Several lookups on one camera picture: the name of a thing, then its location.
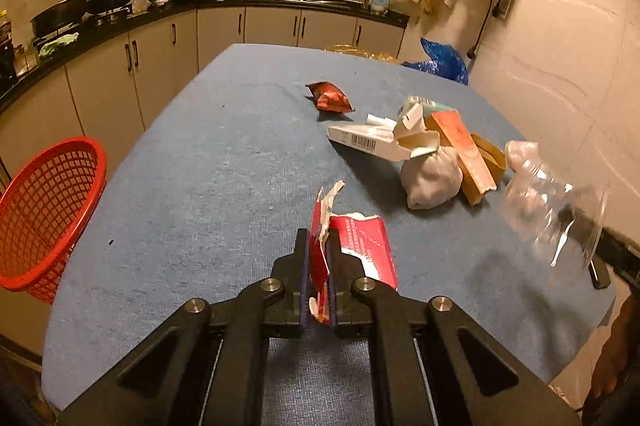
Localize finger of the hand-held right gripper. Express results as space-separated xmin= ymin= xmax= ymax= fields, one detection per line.
xmin=559 ymin=203 xmax=608 ymax=252
xmin=589 ymin=253 xmax=613 ymax=289

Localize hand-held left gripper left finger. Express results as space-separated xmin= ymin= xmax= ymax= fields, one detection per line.
xmin=57 ymin=228 xmax=311 ymax=426

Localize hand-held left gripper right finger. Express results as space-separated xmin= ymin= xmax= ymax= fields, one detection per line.
xmin=325 ymin=228 xmax=583 ymax=426

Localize clear plastic cup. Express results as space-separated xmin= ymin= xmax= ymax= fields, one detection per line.
xmin=500 ymin=140 xmax=611 ymax=269

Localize torn red paper box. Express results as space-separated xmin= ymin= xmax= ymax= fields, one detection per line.
xmin=310 ymin=180 xmax=399 ymax=326

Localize long orange box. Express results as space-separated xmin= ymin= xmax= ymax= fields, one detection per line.
xmin=425 ymin=110 xmax=498 ymax=207

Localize teal cartoon tissue packet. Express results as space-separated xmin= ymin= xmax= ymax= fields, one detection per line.
xmin=398 ymin=96 xmax=458 ymax=127

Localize red plastic mesh basket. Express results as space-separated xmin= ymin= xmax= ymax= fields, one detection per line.
xmin=0 ymin=137 xmax=108 ymax=304

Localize person's right hand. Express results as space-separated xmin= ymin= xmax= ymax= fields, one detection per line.
xmin=582 ymin=291 xmax=640 ymax=417

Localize yellow-brown cardboard piece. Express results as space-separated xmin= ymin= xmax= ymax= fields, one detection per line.
xmin=470 ymin=133 xmax=508 ymax=182

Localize grey-white knotted bag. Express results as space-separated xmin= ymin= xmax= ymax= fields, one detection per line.
xmin=400 ymin=146 xmax=463 ymax=210

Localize white barcode carton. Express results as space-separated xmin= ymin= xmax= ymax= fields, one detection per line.
xmin=327 ymin=113 xmax=441 ymax=163

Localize red snack packet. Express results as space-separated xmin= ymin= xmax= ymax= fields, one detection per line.
xmin=306 ymin=81 xmax=355 ymax=113

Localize blue plastic bag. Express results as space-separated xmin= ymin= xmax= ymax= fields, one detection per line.
xmin=402 ymin=37 xmax=469 ymax=86

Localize yellow plastic bag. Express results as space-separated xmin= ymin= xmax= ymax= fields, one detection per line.
xmin=325 ymin=45 xmax=401 ymax=64

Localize white kitchen base cabinets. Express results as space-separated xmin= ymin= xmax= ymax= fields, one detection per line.
xmin=0 ymin=3 xmax=408 ymax=167

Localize black kitchen countertop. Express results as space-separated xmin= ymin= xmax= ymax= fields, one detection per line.
xmin=0 ymin=0 xmax=411 ymax=107

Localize green cloth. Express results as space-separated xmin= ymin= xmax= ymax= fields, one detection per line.
xmin=39 ymin=32 xmax=80 ymax=58

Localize black open wok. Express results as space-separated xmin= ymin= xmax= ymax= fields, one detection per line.
xmin=30 ymin=0 xmax=93 ymax=38

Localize dark condiment bottles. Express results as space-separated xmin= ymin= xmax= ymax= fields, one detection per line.
xmin=0 ymin=8 xmax=38 ymax=79

